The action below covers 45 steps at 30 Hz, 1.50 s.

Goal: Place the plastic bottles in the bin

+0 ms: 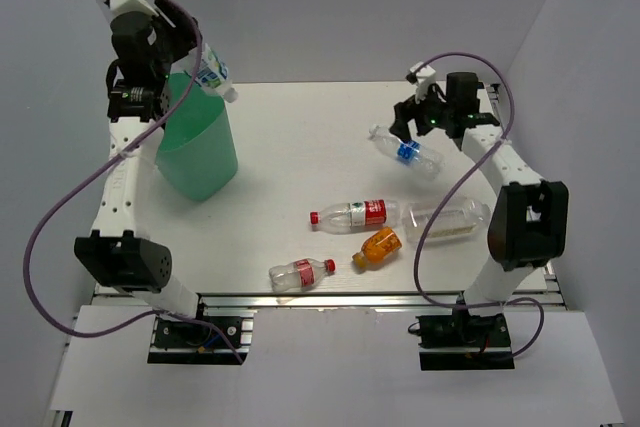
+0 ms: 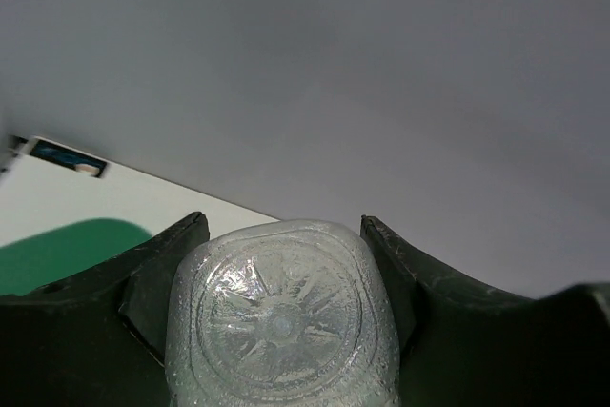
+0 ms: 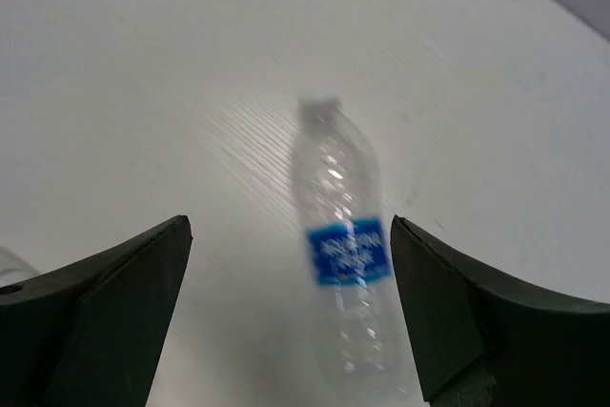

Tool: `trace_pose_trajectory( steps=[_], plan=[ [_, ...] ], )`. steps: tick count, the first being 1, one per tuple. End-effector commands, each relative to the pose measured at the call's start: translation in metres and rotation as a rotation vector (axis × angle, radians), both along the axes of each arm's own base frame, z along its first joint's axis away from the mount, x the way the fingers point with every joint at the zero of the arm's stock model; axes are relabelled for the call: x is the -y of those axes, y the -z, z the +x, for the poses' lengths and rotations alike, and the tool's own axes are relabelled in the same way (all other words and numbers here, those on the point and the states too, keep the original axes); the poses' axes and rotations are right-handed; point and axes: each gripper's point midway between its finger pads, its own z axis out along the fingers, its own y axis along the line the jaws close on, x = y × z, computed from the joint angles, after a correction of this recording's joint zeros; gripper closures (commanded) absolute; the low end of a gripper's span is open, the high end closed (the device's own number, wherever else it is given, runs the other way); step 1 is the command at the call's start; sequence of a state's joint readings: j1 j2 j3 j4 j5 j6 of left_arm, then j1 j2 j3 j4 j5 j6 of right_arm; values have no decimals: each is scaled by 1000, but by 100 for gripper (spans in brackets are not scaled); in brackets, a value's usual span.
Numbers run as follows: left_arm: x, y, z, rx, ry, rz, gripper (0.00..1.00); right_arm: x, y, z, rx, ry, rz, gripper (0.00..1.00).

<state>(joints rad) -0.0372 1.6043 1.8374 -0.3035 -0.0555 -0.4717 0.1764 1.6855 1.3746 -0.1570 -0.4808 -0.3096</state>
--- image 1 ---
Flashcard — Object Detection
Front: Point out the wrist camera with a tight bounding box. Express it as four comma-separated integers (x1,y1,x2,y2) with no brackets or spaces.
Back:
405,62,437,104
104,0,157,18

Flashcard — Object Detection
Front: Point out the small red label bottle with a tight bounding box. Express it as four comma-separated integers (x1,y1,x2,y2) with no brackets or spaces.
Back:
269,258,336,293

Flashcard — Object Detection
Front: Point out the green blue label bottle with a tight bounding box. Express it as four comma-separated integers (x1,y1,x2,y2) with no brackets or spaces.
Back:
195,44,238,103

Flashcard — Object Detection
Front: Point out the large clear bottle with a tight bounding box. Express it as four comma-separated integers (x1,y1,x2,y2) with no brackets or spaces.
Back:
401,196,492,245

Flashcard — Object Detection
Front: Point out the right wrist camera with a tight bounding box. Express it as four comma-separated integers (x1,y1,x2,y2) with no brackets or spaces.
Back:
405,62,437,104

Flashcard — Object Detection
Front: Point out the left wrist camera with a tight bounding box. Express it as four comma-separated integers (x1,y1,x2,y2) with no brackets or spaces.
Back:
104,0,157,18

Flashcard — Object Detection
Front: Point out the orange juice bottle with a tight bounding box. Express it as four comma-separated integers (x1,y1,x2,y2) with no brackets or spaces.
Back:
352,227,402,270

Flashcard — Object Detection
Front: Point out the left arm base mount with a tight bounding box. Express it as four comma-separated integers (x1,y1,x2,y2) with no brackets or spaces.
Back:
147,308,255,366

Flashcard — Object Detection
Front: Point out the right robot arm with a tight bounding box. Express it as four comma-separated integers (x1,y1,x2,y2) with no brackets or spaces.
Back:
390,66,569,346

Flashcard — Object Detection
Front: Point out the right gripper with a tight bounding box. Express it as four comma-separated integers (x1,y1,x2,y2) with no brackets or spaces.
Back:
387,82,452,145

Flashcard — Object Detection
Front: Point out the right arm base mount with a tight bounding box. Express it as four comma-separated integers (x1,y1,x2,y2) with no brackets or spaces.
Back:
407,310,515,372

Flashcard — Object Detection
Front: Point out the large red label bottle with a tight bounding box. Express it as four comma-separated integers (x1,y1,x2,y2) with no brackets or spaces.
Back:
309,199,401,234

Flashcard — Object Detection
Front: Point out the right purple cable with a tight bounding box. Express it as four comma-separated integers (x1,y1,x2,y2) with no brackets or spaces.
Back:
412,51,544,362

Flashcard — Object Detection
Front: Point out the clear bottle blue label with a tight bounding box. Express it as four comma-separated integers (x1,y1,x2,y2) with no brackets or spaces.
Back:
369,124,443,181

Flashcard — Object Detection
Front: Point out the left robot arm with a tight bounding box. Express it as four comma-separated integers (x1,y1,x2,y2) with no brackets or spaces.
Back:
74,0,212,346

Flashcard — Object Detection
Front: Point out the green plastic bin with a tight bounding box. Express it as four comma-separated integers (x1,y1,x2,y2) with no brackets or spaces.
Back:
156,85,238,202

